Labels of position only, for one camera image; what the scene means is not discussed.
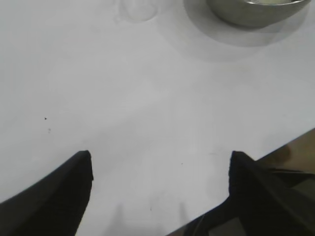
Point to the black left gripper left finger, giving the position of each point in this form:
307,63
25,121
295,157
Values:
46,204

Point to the clear plastic measuring cup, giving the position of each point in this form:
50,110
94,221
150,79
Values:
137,12

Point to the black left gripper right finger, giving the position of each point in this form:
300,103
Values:
258,201

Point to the stainless steel mixing bowl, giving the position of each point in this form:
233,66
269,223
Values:
256,14

